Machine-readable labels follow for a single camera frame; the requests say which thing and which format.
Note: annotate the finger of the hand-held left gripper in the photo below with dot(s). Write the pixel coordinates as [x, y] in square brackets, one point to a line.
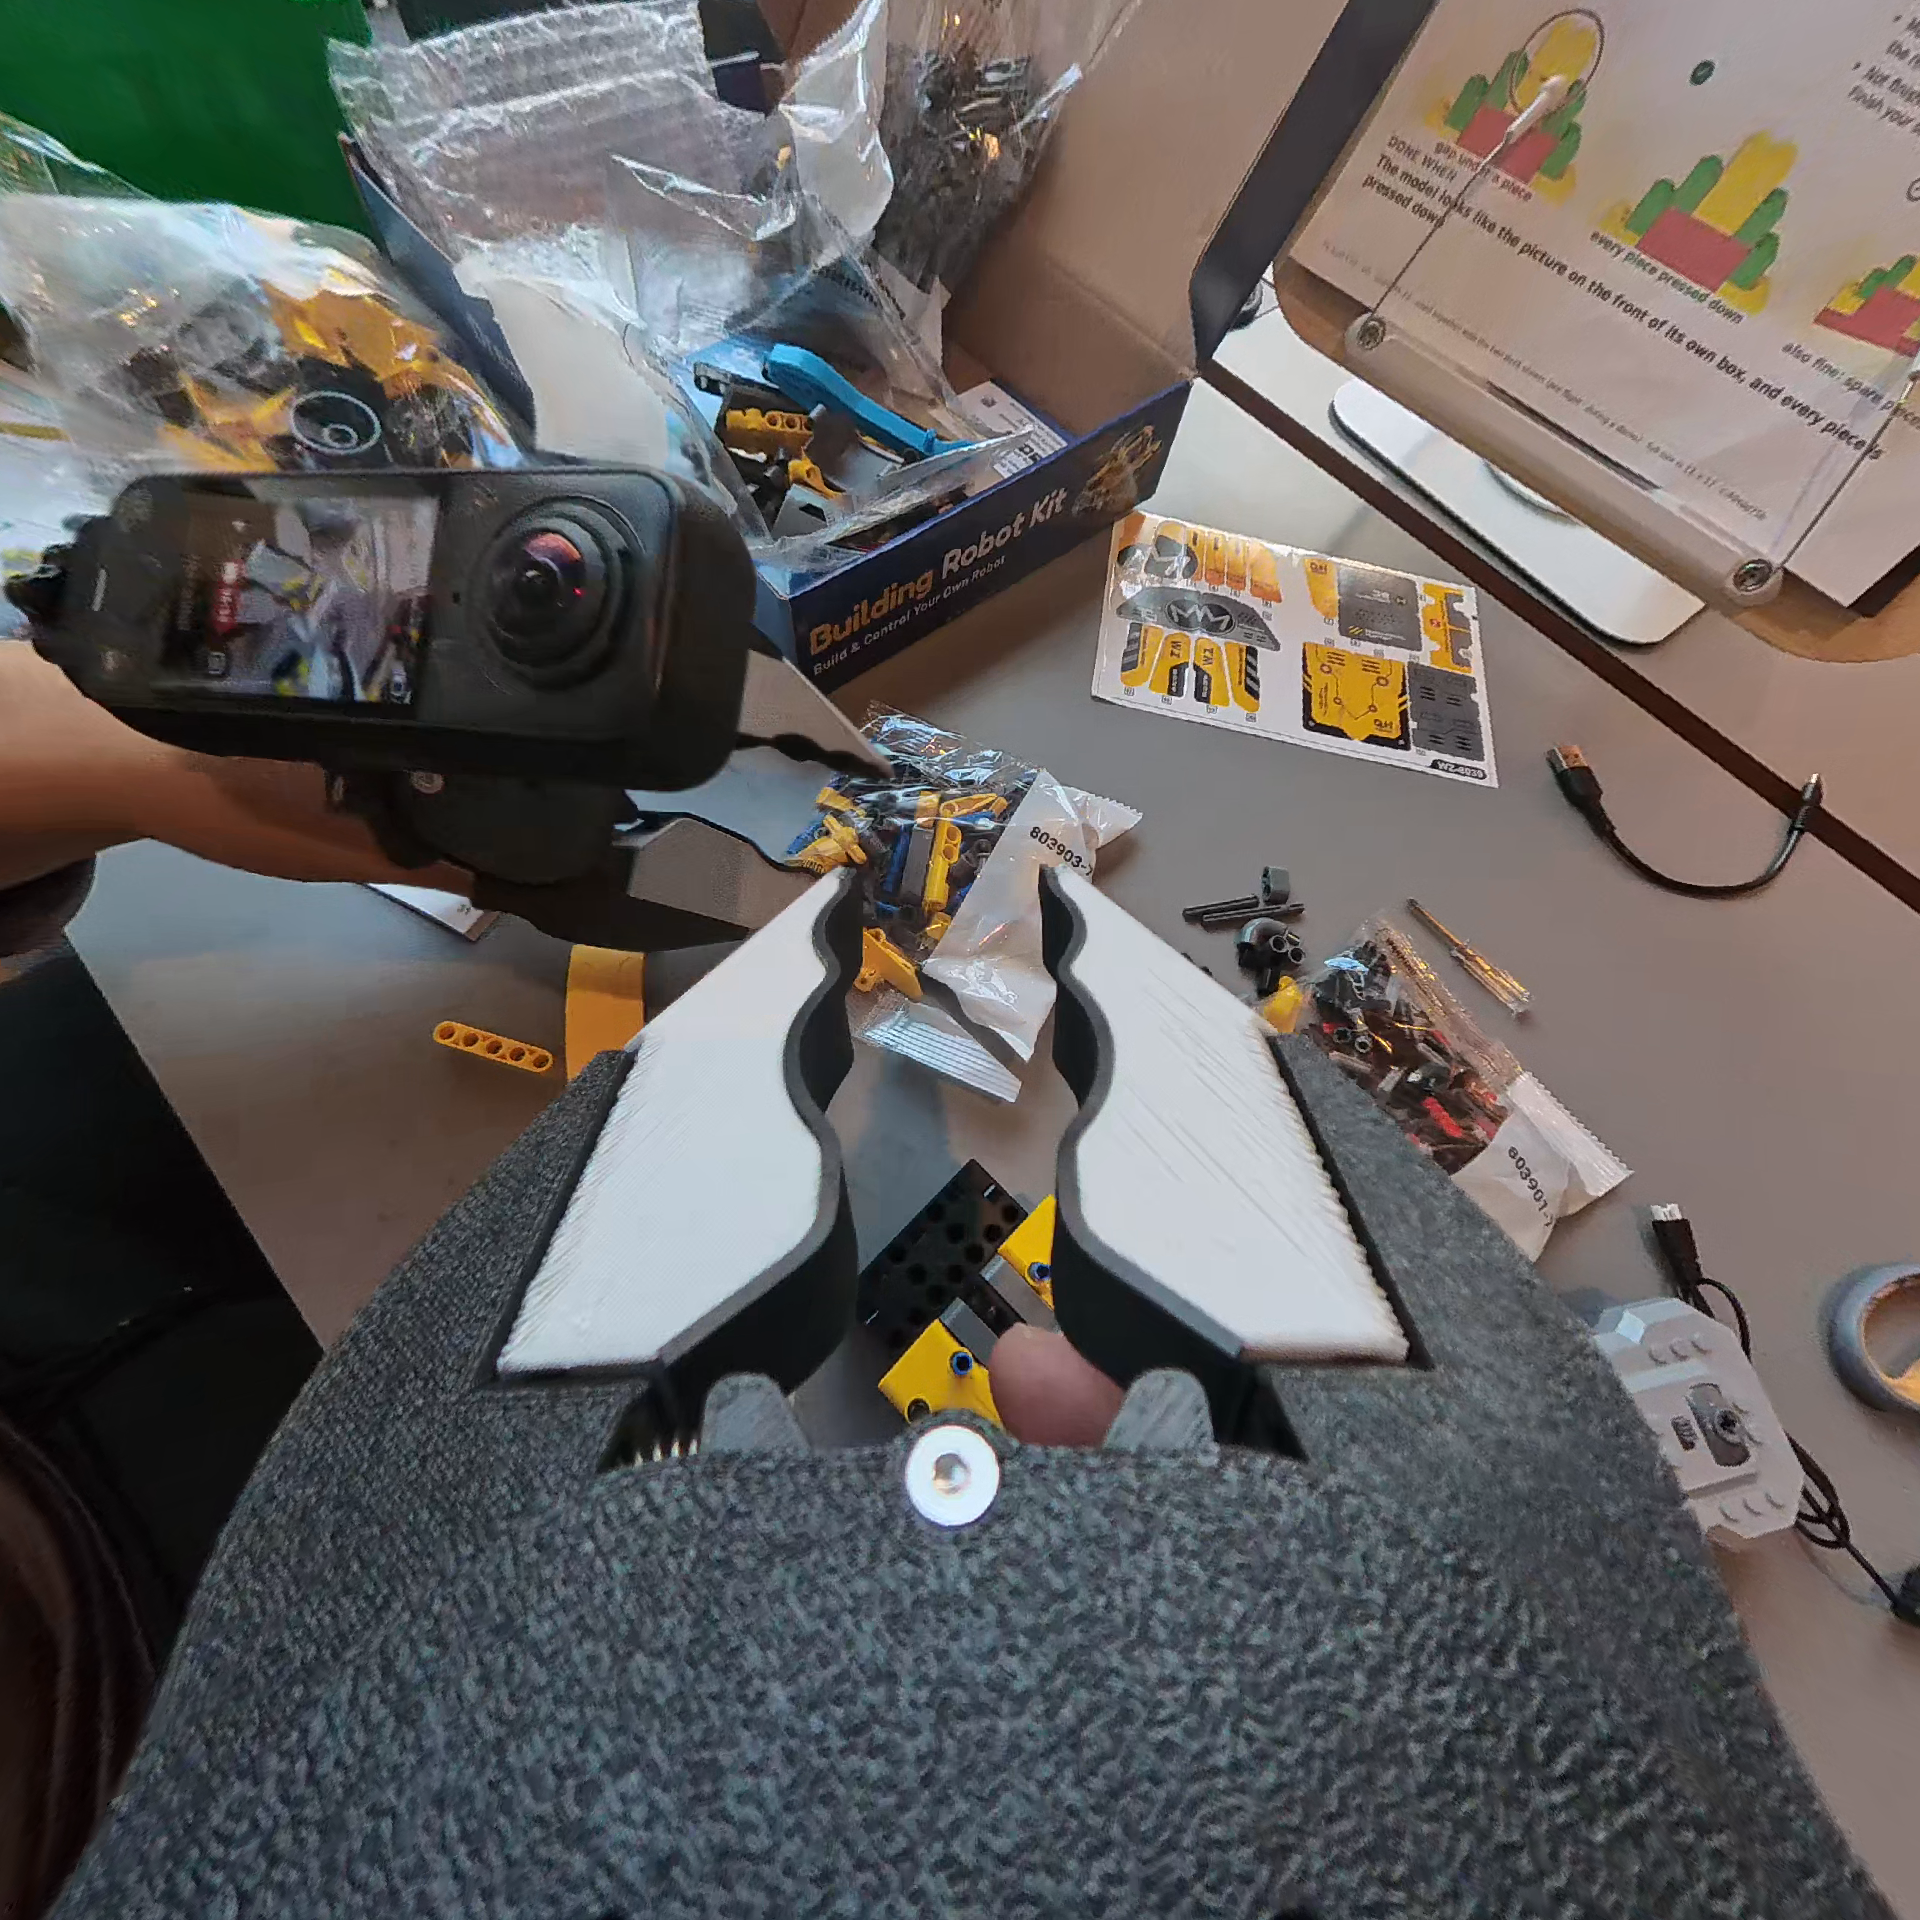
[704, 886]
[795, 722]

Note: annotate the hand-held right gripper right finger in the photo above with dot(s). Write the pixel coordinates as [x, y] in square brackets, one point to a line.
[1230, 1187]

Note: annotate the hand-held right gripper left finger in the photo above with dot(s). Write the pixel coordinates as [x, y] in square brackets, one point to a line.
[674, 1187]

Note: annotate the yellow panel brick blue pin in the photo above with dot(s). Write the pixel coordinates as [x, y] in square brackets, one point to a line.
[598, 1013]

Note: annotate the clear bag of small pins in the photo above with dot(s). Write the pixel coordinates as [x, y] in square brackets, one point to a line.
[961, 842]

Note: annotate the yellow five-hole beam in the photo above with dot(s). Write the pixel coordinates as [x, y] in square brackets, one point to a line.
[492, 1047]

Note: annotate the blue cardboard kit box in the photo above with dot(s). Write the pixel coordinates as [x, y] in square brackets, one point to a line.
[961, 556]

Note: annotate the clear bag of yellow beams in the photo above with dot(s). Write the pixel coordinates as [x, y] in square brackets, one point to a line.
[302, 376]

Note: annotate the person's right hand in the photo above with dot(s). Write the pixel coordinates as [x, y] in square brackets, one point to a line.
[1059, 1389]

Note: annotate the person's left hand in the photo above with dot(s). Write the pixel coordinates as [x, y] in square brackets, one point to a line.
[180, 796]

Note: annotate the yellow axle connector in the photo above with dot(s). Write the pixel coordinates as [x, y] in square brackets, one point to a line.
[1284, 1008]

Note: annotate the yellow holed brick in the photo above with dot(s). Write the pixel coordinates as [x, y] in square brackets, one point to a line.
[1032, 1245]
[932, 1375]

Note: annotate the clear bag black red parts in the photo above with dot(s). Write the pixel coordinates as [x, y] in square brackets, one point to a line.
[1425, 1067]

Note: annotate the black perforated block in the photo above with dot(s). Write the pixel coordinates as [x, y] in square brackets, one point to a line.
[932, 1245]

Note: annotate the grey brick part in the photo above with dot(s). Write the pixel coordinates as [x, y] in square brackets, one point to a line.
[976, 1320]

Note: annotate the large white label parts bag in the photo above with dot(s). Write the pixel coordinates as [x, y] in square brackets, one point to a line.
[569, 330]

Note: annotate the sticker sheet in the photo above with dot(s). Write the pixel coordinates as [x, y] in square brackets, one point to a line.
[1290, 645]

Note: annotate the grey battery hub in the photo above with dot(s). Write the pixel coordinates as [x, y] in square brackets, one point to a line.
[1695, 1410]

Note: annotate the person's black pants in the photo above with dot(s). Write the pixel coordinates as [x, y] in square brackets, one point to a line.
[120, 1201]

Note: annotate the clear bubble wrap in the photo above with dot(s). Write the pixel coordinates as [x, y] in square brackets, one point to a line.
[569, 120]

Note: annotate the large clear printed bag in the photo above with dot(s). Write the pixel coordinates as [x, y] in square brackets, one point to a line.
[961, 135]

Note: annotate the person's brown shirt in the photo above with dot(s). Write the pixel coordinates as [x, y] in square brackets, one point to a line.
[59, 1649]

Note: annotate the instruction sign on white stand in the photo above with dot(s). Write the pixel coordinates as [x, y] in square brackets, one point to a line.
[1621, 225]

